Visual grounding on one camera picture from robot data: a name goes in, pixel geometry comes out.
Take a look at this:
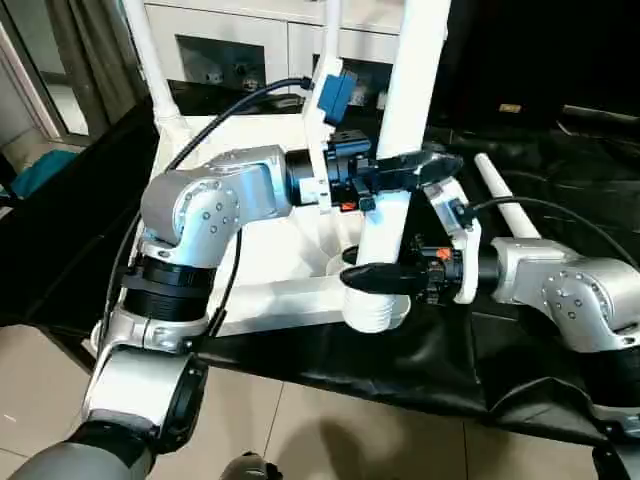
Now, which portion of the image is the white plastic table leg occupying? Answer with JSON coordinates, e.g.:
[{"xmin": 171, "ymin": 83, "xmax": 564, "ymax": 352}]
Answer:
[
  {"xmin": 472, "ymin": 153, "xmax": 544, "ymax": 241},
  {"xmin": 319, "ymin": 0, "xmax": 346, "ymax": 66},
  {"xmin": 122, "ymin": 0, "xmax": 194, "ymax": 146},
  {"xmin": 341, "ymin": 0, "xmax": 454, "ymax": 335}
]

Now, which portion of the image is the white plastic table top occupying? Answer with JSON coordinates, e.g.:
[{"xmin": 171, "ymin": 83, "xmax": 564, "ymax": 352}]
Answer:
[{"xmin": 88, "ymin": 112, "xmax": 412, "ymax": 359}]

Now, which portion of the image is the black work mat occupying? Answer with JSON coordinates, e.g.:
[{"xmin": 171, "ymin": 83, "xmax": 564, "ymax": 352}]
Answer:
[{"xmin": 0, "ymin": 89, "xmax": 640, "ymax": 446}]

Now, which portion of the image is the black cabinet with gold label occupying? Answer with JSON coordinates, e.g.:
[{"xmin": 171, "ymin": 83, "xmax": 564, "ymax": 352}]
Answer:
[{"xmin": 429, "ymin": 0, "xmax": 640, "ymax": 126}]

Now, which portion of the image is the white glass-door cabinet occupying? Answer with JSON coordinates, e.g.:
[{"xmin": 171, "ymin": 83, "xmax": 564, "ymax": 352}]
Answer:
[{"xmin": 119, "ymin": 0, "xmax": 449, "ymax": 101}]

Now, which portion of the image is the grey curtain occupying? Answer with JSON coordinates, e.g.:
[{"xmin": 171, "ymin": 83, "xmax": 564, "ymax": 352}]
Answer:
[{"xmin": 44, "ymin": 0, "xmax": 151, "ymax": 131}]

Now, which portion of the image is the teal blue box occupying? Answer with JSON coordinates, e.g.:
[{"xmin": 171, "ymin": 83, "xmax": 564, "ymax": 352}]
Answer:
[{"xmin": 12, "ymin": 149, "xmax": 76, "ymax": 199}]

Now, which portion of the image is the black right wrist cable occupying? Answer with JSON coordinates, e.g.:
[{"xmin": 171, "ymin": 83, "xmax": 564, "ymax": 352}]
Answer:
[{"xmin": 464, "ymin": 196, "xmax": 640, "ymax": 274}]

